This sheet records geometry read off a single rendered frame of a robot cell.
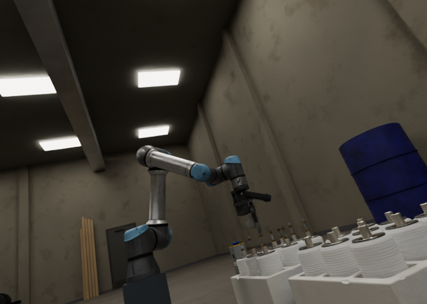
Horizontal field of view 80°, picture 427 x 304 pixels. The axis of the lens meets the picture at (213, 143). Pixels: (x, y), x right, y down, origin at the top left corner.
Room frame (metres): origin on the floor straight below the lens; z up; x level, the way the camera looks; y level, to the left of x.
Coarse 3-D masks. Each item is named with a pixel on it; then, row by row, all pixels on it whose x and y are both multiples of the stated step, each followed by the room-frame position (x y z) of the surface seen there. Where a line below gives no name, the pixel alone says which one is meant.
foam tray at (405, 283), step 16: (400, 272) 0.62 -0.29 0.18; (416, 272) 0.61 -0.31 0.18; (304, 288) 0.86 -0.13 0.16; (320, 288) 0.79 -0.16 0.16; (336, 288) 0.73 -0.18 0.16; (352, 288) 0.68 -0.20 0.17; (368, 288) 0.63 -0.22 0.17; (384, 288) 0.59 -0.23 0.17; (400, 288) 0.58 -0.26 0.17; (416, 288) 0.60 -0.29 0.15
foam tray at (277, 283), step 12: (300, 264) 1.14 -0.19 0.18; (240, 276) 1.34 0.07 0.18; (252, 276) 1.22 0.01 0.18; (264, 276) 1.12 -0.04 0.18; (276, 276) 1.08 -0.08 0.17; (288, 276) 1.10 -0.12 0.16; (240, 288) 1.33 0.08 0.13; (252, 288) 1.20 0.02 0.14; (264, 288) 1.10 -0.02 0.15; (276, 288) 1.08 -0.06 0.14; (288, 288) 1.10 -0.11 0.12; (240, 300) 1.37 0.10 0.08; (252, 300) 1.24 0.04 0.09; (264, 300) 1.13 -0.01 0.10; (276, 300) 1.07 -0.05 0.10; (288, 300) 1.09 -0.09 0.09
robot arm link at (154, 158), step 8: (144, 152) 1.15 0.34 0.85; (152, 152) 1.15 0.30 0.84; (144, 160) 1.15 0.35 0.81; (152, 160) 1.14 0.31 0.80; (160, 160) 1.12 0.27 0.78; (168, 160) 1.11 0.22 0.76; (176, 160) 1.10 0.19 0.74; (184, 160) 1.10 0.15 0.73; (160, 168) 1.16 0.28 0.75; (168, 168) 1.12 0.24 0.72; (176, 168) 1.10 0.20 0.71; (184, 168) 1.08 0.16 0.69; (192, 168) 1.05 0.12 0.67; (200, 168) 1.03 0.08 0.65; (208, 168) 1.06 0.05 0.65; (192, 176) 1.05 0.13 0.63; (200, 176) 1.03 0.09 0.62; (208, 176) 1.06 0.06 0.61; (216, 176) 1.12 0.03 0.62
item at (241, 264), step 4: (236, 260) 1.38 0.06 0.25; (240, 260) 1.34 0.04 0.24; (244, 260) 1.33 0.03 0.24; (240, 264) 1.34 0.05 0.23; (244, 264) 1.34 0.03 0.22; (240, 268) 1.35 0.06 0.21; (244, 268) 1.34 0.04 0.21; (240, 272) 1.36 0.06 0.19; (244, 272) 1.34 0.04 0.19; (248, 272) 1.34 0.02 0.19
